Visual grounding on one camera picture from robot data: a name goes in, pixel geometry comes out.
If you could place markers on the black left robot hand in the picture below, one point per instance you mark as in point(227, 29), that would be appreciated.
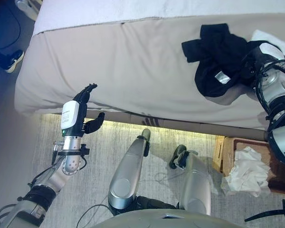
point(70, 116)

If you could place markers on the silver left robot leg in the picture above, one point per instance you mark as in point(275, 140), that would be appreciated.
point(126, 175)

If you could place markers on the dark sneaker with white sole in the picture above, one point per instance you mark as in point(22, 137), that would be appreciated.
point(14, 61)

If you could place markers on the bed with beige cover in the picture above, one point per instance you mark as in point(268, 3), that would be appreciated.
point(121, 59)

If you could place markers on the cream garment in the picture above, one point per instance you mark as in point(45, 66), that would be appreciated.
point(247, 171)

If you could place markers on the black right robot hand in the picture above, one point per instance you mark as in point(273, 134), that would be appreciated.
point(268, 51)

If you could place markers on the black garment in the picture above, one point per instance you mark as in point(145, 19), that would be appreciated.
point(216, 52)

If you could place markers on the silver robot leg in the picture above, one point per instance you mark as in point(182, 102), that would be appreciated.
point(126, 175)
point(196, 180)

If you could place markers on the person leg in dark trousers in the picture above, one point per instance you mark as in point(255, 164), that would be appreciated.
point(0, 55)

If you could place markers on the cream bedside furniture piece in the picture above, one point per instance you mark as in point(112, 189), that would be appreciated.
point(28, 8)

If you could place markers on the grey robot torso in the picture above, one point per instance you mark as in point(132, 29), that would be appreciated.
point(166, 219)

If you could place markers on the woven wicker basket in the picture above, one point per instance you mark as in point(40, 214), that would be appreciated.
point(230, 147)

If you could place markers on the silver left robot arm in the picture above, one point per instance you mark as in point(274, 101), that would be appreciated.
point(71, 165)

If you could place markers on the silver right robot leg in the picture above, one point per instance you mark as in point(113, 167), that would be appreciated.
point(196, 180)

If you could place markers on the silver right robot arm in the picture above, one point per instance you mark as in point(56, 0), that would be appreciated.
point(281, 142)

